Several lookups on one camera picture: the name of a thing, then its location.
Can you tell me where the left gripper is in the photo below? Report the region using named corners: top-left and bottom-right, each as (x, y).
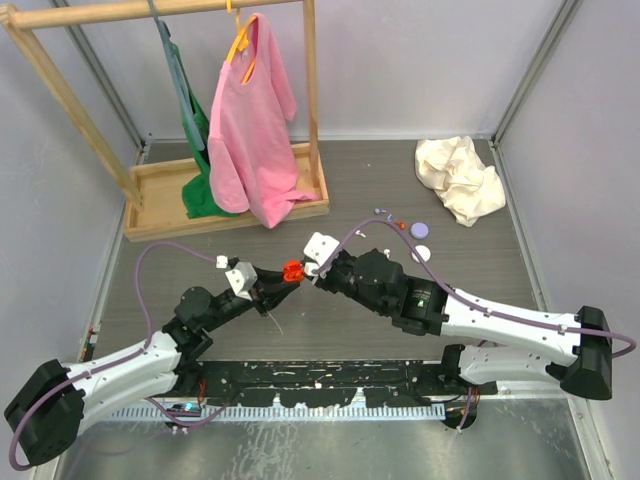
top-left (202, 265), bottom-right (298, 332)

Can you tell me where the orange charging case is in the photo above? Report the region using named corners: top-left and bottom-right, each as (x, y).
top-left (282, 260), bottom-right (306, 283)

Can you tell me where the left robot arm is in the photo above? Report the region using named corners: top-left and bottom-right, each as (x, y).
top-left (4, 262), bottom-right (304, 471)

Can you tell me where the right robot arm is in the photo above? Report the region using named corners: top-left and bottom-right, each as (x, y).
top-left (304, 246), bottom-right (613, 401)

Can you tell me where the white charging case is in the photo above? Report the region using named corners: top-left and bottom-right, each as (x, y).
top-left (411, 245), bottom-right (431, 263)

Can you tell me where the purple charging case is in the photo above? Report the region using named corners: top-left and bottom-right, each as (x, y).
top-left (409, 222), bottom-right (429, 240)

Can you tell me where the green shirt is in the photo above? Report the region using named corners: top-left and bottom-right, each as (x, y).
top-left (169, 41), bottom-right (238, 219)

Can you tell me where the pink shirt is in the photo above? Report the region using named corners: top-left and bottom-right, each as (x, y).
top-left (207, 13), bottom-right (318, 228)

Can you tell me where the wooden clothes rack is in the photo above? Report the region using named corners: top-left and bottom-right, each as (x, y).
top-left (1, 1), bottom-right (330, 242)

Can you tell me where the cream crumpled cloth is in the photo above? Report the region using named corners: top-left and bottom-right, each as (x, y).
top-left (414, 136), bottom-right (506, 227)

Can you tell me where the yellow hanger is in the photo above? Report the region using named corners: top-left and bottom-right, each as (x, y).
top-left (225, 0), bottom-right (258, 65)

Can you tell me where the grey-blue hanger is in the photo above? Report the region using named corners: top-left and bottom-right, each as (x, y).
top-left (147, 0), bottom-right (205, 152)

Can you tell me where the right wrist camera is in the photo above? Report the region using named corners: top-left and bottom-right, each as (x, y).
top-left (303, 232), bottom-right (339, 277)

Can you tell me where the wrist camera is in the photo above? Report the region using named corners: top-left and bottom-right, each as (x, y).
top-left (303, 232), bottom-right (339, 277)
top-left (225, 261), bottom-right (258, 301)

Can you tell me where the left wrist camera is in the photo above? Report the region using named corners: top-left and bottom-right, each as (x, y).
top-left (225, 261), bottom-right (258, 301)

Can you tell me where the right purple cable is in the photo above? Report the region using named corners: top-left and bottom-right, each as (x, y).
top-left (319, 215), bottom-right (638, 359)

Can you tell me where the slotted cable duct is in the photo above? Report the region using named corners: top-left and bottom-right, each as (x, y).
top-left (103, 396), bottom-right (446, 423)

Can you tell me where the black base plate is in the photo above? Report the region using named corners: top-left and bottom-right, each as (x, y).
top-left (171, 360), bottom-right (466, 408)

